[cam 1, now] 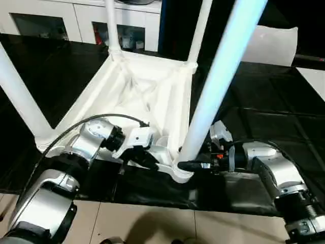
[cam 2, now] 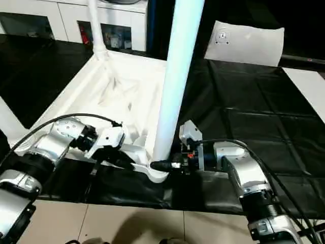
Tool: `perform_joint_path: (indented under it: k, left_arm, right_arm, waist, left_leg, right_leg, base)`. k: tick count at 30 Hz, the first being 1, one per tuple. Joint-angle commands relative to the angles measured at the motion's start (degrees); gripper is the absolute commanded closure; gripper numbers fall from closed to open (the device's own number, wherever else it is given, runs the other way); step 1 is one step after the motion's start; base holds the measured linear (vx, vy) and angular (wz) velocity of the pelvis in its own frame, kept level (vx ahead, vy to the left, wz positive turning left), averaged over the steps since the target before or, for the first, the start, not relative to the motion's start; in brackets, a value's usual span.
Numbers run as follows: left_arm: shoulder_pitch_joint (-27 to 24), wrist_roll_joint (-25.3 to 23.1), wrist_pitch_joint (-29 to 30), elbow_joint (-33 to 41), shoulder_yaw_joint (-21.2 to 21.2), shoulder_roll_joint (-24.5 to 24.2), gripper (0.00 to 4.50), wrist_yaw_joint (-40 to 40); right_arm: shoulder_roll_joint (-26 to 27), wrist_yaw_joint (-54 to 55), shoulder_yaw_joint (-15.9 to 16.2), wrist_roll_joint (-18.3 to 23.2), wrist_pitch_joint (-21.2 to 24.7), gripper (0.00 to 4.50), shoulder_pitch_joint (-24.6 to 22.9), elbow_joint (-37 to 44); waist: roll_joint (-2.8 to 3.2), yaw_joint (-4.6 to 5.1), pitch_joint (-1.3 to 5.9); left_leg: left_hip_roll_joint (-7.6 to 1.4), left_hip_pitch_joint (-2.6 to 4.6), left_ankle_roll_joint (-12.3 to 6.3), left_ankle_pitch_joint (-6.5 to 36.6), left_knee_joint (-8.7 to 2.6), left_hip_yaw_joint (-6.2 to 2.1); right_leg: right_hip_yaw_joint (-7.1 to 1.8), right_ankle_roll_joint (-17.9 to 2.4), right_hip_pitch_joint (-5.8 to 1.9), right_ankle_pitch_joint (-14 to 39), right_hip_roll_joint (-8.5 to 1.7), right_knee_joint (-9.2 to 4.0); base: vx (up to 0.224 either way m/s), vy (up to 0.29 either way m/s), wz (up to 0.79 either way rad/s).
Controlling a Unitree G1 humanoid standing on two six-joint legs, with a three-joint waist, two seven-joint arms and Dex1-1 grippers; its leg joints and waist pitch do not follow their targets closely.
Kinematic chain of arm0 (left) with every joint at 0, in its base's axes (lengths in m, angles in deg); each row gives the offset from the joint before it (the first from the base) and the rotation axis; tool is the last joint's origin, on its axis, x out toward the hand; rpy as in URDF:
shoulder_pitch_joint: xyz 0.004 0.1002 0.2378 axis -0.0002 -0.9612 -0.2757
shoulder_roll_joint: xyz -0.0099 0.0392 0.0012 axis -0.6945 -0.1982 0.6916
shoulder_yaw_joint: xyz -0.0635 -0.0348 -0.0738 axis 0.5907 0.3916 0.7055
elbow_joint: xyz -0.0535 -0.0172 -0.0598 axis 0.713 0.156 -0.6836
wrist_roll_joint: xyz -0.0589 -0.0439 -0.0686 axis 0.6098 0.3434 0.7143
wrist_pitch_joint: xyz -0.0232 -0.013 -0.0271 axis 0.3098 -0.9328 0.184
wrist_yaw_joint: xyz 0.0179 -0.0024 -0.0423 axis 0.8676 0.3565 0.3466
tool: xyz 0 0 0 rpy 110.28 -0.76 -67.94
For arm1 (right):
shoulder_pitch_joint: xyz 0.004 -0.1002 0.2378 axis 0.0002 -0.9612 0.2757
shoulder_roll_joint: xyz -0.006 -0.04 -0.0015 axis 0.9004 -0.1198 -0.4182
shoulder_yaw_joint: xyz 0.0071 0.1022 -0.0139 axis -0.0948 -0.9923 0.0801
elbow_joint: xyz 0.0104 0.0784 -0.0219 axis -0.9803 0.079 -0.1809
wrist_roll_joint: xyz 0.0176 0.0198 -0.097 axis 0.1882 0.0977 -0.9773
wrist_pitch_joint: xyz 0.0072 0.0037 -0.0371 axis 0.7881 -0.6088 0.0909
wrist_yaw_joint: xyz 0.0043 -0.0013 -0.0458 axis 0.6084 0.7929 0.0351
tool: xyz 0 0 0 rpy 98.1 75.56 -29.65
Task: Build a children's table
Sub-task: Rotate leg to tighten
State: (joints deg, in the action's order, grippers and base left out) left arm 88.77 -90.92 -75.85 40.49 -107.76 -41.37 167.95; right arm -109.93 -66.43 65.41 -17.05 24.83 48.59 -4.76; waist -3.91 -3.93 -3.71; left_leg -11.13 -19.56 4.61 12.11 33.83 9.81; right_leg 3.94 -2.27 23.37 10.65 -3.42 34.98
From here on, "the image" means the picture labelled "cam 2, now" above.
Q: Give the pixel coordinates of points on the dark left robot foot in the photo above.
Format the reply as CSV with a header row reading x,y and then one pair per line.
x,y
94,241

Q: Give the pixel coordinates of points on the white flat board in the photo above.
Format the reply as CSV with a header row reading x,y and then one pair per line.
x,y
309,89

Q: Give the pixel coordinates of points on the black metal rod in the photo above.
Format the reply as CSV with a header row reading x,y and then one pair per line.
x,y
312,230

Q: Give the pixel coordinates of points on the dark side table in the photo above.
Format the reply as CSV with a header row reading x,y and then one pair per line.
x,y
304,61

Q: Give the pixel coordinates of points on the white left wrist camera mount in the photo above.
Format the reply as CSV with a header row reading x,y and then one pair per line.
x,y
109,138

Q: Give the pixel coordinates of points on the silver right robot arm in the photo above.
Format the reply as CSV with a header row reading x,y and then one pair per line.
x,y
241,165

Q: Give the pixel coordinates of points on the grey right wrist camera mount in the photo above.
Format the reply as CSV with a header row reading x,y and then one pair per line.
x,y
189,132

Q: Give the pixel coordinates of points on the white plastic table top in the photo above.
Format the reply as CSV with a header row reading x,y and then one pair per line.
x,y
83,89

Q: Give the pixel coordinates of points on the dark robot foot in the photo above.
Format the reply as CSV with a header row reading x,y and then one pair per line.
x,y
171,241
94,241

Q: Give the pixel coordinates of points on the black padded mat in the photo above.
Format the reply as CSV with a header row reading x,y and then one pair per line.
x,y
254,101

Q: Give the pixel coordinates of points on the white curved plastic panel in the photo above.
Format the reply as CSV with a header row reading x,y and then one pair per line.
x,y
248,43

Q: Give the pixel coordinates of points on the dark right robot foot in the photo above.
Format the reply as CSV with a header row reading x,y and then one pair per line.
x,y
171,241

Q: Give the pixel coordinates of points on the red bottle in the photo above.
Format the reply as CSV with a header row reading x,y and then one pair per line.
x,y
83,35

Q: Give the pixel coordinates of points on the white glass-door cabinet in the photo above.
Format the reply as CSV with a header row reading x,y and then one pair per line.
x,y
68,17

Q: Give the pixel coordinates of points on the white plastic table leg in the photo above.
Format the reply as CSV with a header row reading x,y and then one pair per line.
x,y
97,30
177,76
8,119

